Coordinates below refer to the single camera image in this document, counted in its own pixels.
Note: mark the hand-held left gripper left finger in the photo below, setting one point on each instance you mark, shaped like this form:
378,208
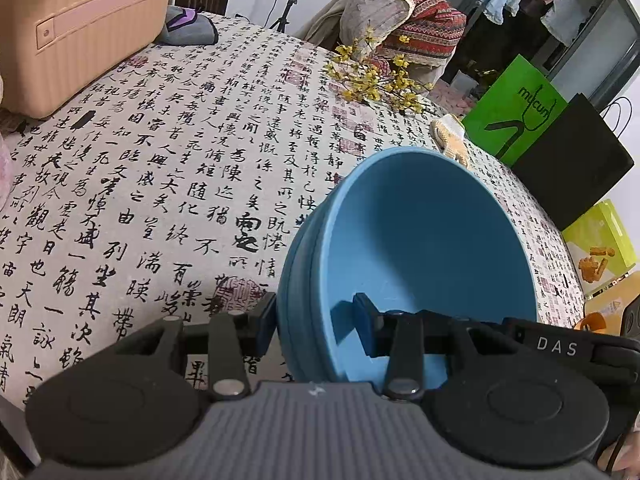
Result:
265,325

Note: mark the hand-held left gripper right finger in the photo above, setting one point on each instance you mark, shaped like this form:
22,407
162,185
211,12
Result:
362,325

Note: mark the lime green snack box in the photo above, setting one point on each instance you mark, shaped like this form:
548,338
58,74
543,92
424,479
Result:
595,240

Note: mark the black paper bag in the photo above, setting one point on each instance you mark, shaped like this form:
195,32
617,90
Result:
575,170

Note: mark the calligraphy printed tablecloth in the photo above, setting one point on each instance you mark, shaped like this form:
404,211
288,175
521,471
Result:
150,185

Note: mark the white yellow knit glove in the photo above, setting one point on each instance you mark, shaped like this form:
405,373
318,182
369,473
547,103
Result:
450,137

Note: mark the green paper bag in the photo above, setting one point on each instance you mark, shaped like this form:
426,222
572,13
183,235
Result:
515,110

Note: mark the yellow flower branch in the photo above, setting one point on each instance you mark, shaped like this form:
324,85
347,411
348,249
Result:
375,80

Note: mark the dark sliding glass door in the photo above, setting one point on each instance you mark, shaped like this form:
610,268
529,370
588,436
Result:
605,50

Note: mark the red patterned blanket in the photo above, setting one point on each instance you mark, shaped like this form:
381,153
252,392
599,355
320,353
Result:
430,30

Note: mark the beige draped cloth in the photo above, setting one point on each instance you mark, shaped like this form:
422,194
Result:
325,20

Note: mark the grey purple cloth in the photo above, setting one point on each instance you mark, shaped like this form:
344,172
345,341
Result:
187,27

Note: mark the white quilted cushion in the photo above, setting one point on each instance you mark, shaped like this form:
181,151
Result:
372,5

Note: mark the hanging white garment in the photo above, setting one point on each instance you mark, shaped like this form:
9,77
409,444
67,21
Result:
567,17

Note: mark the pink small suitcase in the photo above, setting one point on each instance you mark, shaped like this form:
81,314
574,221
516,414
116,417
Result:
90,25

